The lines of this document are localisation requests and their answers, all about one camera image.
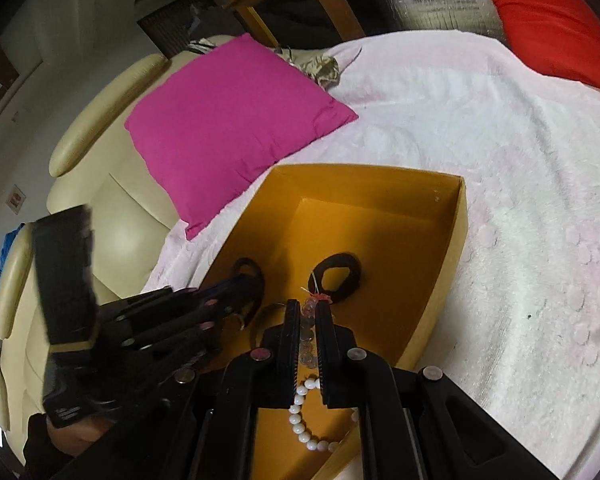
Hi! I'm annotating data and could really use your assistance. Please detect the black strap bracelet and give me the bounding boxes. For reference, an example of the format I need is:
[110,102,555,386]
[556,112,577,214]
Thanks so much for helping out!
[228,257,267,331]

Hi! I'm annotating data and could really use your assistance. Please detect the dark slatted grille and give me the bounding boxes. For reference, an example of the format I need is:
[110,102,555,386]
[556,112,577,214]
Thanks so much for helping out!
[137,0,221,56]

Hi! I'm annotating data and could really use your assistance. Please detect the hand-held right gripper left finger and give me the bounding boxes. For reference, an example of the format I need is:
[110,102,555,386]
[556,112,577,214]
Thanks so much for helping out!
[87,300,301,480]

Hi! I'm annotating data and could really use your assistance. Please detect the patterned crumpled cloth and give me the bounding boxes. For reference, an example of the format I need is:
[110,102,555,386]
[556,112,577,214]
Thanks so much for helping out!
[275,45,344,92]

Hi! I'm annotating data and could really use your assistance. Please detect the clear crystal bead bracelet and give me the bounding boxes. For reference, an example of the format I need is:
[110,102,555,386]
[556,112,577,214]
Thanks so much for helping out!
[300,270,336,368]

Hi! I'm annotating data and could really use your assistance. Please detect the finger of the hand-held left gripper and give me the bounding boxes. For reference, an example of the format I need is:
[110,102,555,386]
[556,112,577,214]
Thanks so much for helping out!
[102,317,227,386]
[97,272,264,341]

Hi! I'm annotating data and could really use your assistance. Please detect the pale pink fleece blanket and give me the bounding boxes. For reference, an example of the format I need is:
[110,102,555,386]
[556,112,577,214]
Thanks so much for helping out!
[140,30,600,480]

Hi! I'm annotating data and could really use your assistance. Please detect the person's left forearm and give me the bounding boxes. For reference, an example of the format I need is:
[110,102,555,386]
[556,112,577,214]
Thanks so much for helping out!
[22,412,116,480]

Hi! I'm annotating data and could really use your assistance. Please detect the black fabric hair ring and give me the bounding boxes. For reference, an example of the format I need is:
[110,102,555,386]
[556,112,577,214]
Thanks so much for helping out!
[312,254,363,306]

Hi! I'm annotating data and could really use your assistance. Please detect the beige leather sofa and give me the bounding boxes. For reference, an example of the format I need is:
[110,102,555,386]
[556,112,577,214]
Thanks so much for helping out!
[0,34,261,461]

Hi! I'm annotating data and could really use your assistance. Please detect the magenta cushion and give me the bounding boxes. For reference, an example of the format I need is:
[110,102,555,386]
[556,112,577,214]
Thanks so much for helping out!
[124,33,359,241]

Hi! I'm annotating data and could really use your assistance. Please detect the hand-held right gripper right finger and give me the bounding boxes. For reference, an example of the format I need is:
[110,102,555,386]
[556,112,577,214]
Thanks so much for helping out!
[317,302,561,480]

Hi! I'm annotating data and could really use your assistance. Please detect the red cushion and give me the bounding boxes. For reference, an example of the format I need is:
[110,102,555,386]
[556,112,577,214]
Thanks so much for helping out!
[477,0,600,97]

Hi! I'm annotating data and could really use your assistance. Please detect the orange cardboard box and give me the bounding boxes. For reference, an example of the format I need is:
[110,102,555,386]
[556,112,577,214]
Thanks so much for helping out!
[195,162,468,480]

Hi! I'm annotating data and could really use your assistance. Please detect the white bead bracelet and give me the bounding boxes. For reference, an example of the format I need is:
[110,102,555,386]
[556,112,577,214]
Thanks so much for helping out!
[287,379,359,456]

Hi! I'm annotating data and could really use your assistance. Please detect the blue cloth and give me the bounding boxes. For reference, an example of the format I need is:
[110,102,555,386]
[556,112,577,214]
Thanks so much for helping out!
[0,224,27,292]

